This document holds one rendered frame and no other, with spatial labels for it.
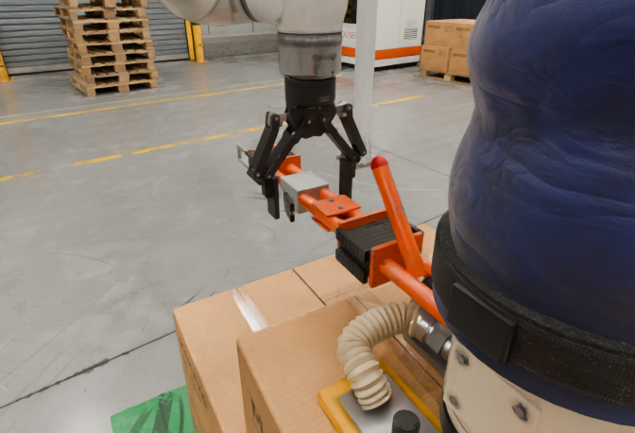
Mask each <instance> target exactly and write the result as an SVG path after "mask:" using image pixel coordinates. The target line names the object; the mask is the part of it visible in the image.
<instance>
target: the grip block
mask: <svg viewBox="0 0 635 433"><path fill-rule="evenodd" d="M409 224H410V227H411V230H412V233H413V235H414V238H415V240H416V243H417V246H418V249H419V252H420V254H421V251H422V243H423V236H424V231H422V230H421V229H419V228H418V227H416V226H415V225H413V224H411V223H410V222H409ZM335 238H336V239H337V249H335V259H336V260H337V261H338V262H339V263H340V264H341V265H342V266H343V267H344V268H345V269H347V270H348V271H349V272H350V273H351V274H352V275H353V276H354V277H355V278H356V279H357V280H358V281H359V282H360V283H362V284H366V283H367V282H368V277H369V287H371V288H374V287H377V286H380V285H382V284H385V283H387V282H390V280H389V279H388V278H387V277H386V276H385V275H384V274H383V273H382V272H381V271H380V270H379V267H380V264H381V263H382V261H384V260H385V259H387V258H391V259H392V260H394V261H395V262H396V263H398V264H399V265H400V266H401V267H403V268H404V269H406V267H405V264H404V261H403V257H402V254H401V251H400V249H399V246H398V243H397V240H396V237H395V234H394V232H393V230H392V227H391V224H390V221H389V218H388V217H387V212H386V208H383V209H380V210H376V211H373V212H369V213H366V214H363V215H360V216H354V217H351V218H347V219H344V220H340V221H338V225H337V228H336V232H335Z"/></svg>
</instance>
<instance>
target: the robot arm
mask: <svg viewBox="0 0 635 433"><path fill-rule="evenodd" d="M160 2H161V3H162V4H163V5H164V6H165V7H166V8H167V9H168V10H169V11H171V12H172V13H174V14H175V15H177V16H179V17H180V18H182V19H185V20H188V21H190V22H193V23H196V24H201V25H210V26H225V25H240V24H247V23H268V24H272V25H275V26H277V28H278V43H279V68H280V71H281V72H282V73H284V74H286V75H285V76H284V92H285V103H286V108H285V111H284V113H274V112H272V111H268V112H266V125H265V128H264V130H263V133H262V135H261V138H260V141H259V143H258V146H257V148H256V150H255V152H254V155H253V157H252V160H251V163H250V165H249V173H250V174H251V175H252V176H253V177H254V178H255V179H259V178H260V179H261V184H262V194H263V196H264V197H265V198H267V211H268V212H269V213H270V214H271V215H272V216H273V217H274V218H275V219H279V218H280V205H279V183H278V178H277V177H276V176H274V175H275V173H276V172H277V171H278V169H279V168H280V166H281V165H282V163H283V161H284V160H285V158H286V157H287V155H288V154H289V152H290V151H291V149H292V148H293V146H294V145H295V144H297V143H298V142H299V141H300V139H301V138H304V139H308V138H311V137H313V136H317V137H319V136H322V134H323V133H325V134H326V135H327V136H328V137H329V138H330V140H331V141H332V142H333V143H334V144H335V145H336V147H337V148H338V149H339V150H340V151H341V152H342V154H343V155H344V156H345V157H346V158H345V157H344V156H343V157H340V160H339V195H345V196H347V197H348V198H350V199H352V178H354V177H355V168H356V163H359V162H360V160H361V158H360V156H365V155H366V154H367V150H366V147H365V145H364V142H363V140H362V138H361V135H360V133H359V130H358V128H357V126H356V124H355V122H354V119H353V116H352V104H350V103H347V102H345V101H342V100H341V101H339V102H338V104H336V105H335V104H334V101H335V86H336V76H335V74H337V73H339V72H340V70H341V51H342V40H343V36H342V27H343V22H344V17H345V14H346V11H347V7H348V0H160ZM336 114H337V116H339V119H340V121H341V123H342V126H343V128H344V130H345V132H346V134H347V136H348V139H349V141H350V143H351V145H352V147H350V146H349V145H348V144H347V142H346V141H345V140H344V139H343V137H342V136H341V135H340V134H339V133H338V130H337V129H336V128H335V126H334V125H333V124H332V121H333V119H334V118H335V115H336ZM284 121H285V122H286V123H287V124H288V126H287V127H286V129H285V130H284V132H283V137H282V138H281V140H280V141H279V143H278V144H277V146H275V148H274V149H273V151H272V152H271V150H272V148H273V146H274V143H275V141H276V138H277V135H278V133H279V128H280V127H282V126H283V122H284ZM293 131H294V132H295V133H294V134H293V135H292V133H293ZM270 152H271V154H270Z"/></svg>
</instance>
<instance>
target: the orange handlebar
mask: <svg viewBox="0 0 635 433"><path fill-rule="evenodd" d="M286 172H287V173H288V174H289V175H292V174H297V173H301V172H304V171H303V170H301V169H300V168H298V167H297V166H296V165H293V164H290V165H288V166H287V168H286ZM276 174H277V175H278V176H280V178H279V179H278V183H279V184H280V185H281V177H283V176H284V174H283V173H281V172H280V171H279V170H278V171H277V172H276ZM318 195H319V197H320V198H321V199H322V200H319V201H317V200H316V199H314V198H313V197H311V196H310V195H309V194H308V193H302V194H300V195H299V197H298V202H299V204H301V205H302V206H303V207H304V208H305V209H306V210H308V211H309V212H310V213H311V214H312V215H314V216H313V217H312V219H313V220H314V221H315V222H316V224H317V225H319V226H320V227H321V228H322V229H323V230H324V231H325V232H327V233H328V232H334V233H335V232H336V228H337V225H338V221H340V220H344V219H347V218H351V217H357V216H360V215H363V213H362V212H361V211H359V210H358V209H360V208H361V206H360V205H359V204H357V203H356V202H355V201H353V200H352V199H350V198H348V197H347V196H345V195H340V196H338V195H337V194H336V193H334V192H333V191H331V190H330V189H329V188H326V187H324V188H322V189H321V190H320V191H319V194H318ZM420 256H421V259H422V262H423V264H424V267H425V269H426V272H427V274H426V275H424V276H423V277H424V278H425V277H429V276H430V277H432V271H431V264H432V261H430V260H429V259H428V258H426V257H425V256H423V255H422V254H421V255H420ZM379 270H380V271H381V272H382V273H383V274H384V275H385V276H386V277H387V278H388V279H389V280H390V281H391V282H393V283H394V284H395V285H396V286H398V287H399V288H400V289H401V290H402V291H404V292H405V293H406V294H407V295H408V296H409V297H411V298H412V299H413V300H414V301H415V302H417V303H418V304H419V305H420V306H421V307H423V308H424V309H425V310H426V311H427V312H429V313H430V314H431V315H432V316H433V317H434V318H436V319H437V320H438V321H439V322H441V323H442V324H443V325H444V326H445V327H447V325H446V323H445V322H444V320H443V318H442V317H441V316H440V314H439V313H438V309H437V306H436V303H435V300H434V296H433V290H432V289H430V288H429V287H428V286H426V285H425V284H424V283H422V282H421V281H420V280H418V279H417V278H416V277H415V276H413V275H412V274H411V273H409V272H408V271H407V270H406V269H404V268H403V267H401V266H400V265H399V264H398V263H396V262H395V261H394V260H392V259H391V258H387V259H385V260H384V261H382V263H381V264H380V267H379ZM447 328H448V327H447ZM448 329H449V328H448ZM449 330H450V329H449ZM450 331H451V330H450Z"/></svg>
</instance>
